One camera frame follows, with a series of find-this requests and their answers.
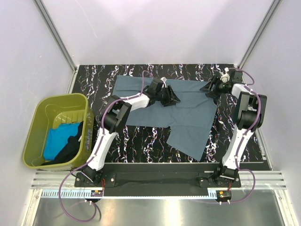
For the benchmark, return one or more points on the right upright frame post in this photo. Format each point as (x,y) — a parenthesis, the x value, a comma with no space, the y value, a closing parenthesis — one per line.
(262,27)

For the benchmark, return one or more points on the olive green plastic bin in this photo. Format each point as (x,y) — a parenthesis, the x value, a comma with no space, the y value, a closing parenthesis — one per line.
(49,114)

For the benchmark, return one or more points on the upright frame post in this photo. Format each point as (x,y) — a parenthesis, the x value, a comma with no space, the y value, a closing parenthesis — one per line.
(51,27)
(262,27)

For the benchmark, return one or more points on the right connector box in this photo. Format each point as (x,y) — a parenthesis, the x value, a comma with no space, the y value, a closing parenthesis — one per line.
(224,194)

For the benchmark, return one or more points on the aluminium frame rail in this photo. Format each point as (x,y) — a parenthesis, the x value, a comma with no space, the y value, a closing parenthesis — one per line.
(263,179)

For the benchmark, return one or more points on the bright blue t shirt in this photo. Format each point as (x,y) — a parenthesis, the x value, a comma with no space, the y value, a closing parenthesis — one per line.
(58,138)

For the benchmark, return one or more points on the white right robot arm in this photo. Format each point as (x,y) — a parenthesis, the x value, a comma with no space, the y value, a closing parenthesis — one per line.
(247,118)

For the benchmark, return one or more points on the left connector box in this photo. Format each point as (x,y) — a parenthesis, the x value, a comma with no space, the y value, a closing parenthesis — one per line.
(97,193)

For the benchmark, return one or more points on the black t shirt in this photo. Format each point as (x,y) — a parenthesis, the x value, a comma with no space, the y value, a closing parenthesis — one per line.
(69,151)

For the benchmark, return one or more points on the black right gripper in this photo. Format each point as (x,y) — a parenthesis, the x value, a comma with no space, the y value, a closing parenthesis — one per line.
(215,80)

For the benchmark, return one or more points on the connector box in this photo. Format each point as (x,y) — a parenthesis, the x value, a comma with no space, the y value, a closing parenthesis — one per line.
(224,194)
(97,193)

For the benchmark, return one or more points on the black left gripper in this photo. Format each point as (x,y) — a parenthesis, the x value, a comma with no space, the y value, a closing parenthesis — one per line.
(170,98)

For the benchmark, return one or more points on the white slotted cable duct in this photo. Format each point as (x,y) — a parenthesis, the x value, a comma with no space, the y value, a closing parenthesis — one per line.
(85,193)

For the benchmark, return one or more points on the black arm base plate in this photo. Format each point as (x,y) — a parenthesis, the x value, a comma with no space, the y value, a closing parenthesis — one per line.
(159,178)

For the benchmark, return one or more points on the slate blue t shirt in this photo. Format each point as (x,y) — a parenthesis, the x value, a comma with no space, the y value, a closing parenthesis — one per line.
(190,119)

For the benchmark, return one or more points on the left upright frame post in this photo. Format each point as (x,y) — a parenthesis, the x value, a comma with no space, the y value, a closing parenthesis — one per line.
(51,27)

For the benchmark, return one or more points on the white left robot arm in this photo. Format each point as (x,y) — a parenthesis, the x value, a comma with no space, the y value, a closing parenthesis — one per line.
(114,118)

